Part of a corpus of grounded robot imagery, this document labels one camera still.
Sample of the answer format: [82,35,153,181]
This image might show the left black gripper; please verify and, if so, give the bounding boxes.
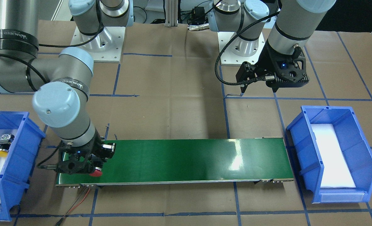
[235,43,309,94]

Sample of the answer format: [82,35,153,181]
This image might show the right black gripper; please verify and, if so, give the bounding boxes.
[38,131,116,175]

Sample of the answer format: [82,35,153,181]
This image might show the red push button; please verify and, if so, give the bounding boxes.
[90,167,103,177]

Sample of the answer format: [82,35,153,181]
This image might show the yellow push button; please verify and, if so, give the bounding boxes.
[0,133,14,158]

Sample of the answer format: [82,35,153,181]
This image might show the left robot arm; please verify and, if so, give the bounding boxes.
[208,0,335,93]

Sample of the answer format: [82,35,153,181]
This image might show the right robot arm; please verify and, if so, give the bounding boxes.
[0,0,133,176]

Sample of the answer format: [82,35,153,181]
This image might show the blue destination bin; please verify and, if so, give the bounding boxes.
[0,111,45,221]

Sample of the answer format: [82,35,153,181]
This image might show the green conveyor belt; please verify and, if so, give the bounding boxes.
[56,138,294,186]

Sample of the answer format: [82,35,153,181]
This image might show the black power adapter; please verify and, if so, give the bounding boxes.
[191,6,205,18]

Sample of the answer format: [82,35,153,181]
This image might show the white foam pad source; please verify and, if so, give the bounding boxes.
[311,124,356,189]

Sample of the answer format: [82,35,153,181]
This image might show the blue source bin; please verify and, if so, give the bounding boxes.
[287,105,372,203]

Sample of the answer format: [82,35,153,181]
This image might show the red black conveyor wires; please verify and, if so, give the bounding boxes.
[54,186,92,226]

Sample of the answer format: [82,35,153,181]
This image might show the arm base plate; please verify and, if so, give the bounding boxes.
[79,27,126,63]
[221,33,265,66]

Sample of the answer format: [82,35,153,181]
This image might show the aluminium frame post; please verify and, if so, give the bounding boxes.
[164,0,180,27]

